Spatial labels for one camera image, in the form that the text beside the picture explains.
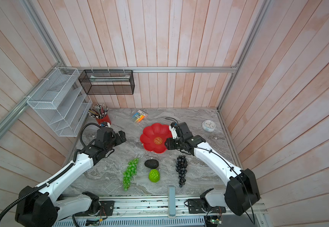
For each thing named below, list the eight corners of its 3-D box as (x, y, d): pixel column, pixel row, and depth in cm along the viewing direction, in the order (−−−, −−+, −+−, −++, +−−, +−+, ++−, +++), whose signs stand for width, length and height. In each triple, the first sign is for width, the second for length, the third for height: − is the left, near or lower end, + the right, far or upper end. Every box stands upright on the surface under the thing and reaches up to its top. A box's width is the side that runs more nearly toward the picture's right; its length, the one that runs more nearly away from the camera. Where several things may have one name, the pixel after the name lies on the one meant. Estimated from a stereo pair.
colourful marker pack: (130, 119, 116) (130, 117, 114) (139, 110, 122) (139, 109, 120) (139, 124, 113) (138, 122, 111) (147, 115, 119) (147, 113, 117)
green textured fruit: (149, 182, 84) (148, 179, 79) (149, 172, 88) (148, 169, 82) (159, 182, 84) (159, 179, 79) (160, 172, 88) (159, 169, 82)
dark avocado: (145, 169, 89) (144, 165, 85) (145, 162, 92) (144, 159, 88) (158, 169, 89) (158, 165, 85) (158, 162, 92) (158, 159, 88)
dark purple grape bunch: (177, 187, 82) (178, 185, 78) (175, 158, 94) (175, 154, 90) (188, 187, 82) (190, 185, 78) (185, 158, 94) (186, 154, 90)
